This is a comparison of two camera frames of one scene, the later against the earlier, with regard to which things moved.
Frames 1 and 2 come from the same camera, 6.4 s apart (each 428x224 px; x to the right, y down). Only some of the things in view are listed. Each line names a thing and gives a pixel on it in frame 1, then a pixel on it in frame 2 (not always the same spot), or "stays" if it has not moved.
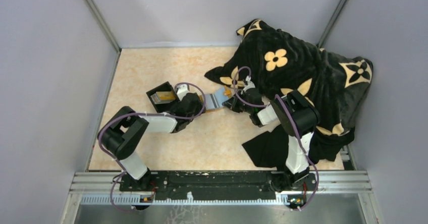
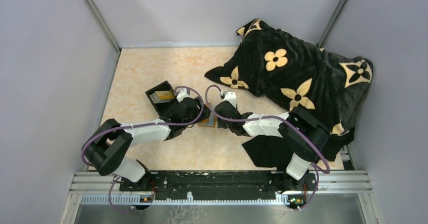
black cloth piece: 269,149 stays
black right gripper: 232,103 → 221,124
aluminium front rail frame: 105,188 stays
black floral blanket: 274,63 stays
